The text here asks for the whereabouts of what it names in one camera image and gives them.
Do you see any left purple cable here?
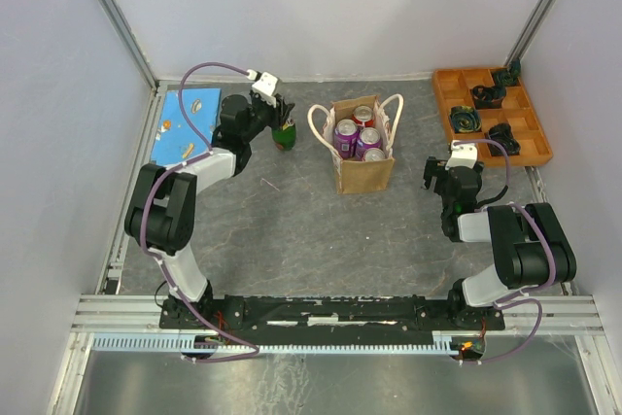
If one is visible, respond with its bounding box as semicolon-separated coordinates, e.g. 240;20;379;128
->
139;61;261;364

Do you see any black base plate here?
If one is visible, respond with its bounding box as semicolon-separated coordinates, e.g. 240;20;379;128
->
158;294;506;346

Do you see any red soda can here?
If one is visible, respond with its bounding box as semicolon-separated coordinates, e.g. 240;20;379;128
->
352;105;374;127

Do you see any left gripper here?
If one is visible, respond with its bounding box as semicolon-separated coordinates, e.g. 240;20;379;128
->
242;93;295;143

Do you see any purple soda can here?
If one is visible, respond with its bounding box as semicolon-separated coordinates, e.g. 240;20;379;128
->
355;127;382;160
333;119;360;159

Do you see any silver top soda can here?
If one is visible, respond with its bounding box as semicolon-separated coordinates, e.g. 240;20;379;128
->
362;148;386;162

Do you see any green glass bottle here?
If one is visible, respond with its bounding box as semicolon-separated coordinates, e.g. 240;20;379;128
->
271;118;297;151

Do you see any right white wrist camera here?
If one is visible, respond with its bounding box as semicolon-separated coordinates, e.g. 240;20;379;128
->
445;140;478;170

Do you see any rolled black sock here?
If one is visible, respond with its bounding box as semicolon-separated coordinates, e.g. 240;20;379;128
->
486;122;521;156

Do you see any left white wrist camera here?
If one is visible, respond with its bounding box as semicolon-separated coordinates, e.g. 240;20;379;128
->
246;69;280;107

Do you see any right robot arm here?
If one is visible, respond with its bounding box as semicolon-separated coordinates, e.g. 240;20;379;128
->
423;156;577;329

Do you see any rolled blue yellow sock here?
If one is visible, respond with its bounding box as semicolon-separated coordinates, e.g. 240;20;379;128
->
449;106;482;134

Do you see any blue patterned cloth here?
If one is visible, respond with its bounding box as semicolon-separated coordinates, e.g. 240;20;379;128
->
150;87;221;166

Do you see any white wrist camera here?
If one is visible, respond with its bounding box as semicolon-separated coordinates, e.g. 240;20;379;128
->
246;69;280;107
445;140;478;170

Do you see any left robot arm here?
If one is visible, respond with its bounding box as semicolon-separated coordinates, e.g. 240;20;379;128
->
124;90;294;328

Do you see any rolled dark sock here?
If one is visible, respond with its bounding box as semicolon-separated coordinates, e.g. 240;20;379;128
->
470;85;506;110
491;58;521;87

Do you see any aluminium frame rail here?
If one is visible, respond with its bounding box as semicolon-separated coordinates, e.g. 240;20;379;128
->
71;295;604;335

